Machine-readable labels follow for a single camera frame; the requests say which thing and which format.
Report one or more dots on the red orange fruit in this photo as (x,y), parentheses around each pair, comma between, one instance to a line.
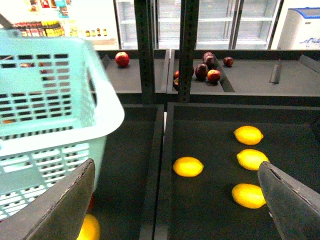
(213,76)

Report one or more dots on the small dark red fruit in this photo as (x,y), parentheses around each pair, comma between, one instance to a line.
(228,62)

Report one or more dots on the yellow lemon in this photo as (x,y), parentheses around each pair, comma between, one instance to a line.
(251,159)
(248,135)
(187,167)
(248,195)

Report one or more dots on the red apple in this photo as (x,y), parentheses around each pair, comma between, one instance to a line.
(122,59)

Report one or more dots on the light blue plastic basket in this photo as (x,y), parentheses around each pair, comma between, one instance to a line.
(57,107)

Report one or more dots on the glass door display fridge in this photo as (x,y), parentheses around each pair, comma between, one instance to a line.
(222,24)

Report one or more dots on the white chest freezer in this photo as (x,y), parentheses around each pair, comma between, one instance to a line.
(301,29)

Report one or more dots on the yellow fruit bottom left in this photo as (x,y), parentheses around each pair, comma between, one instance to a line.
(90,229)

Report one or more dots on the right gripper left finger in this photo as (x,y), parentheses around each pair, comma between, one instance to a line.
(58,213)

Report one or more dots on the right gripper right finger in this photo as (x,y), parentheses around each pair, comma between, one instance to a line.
(294,207)

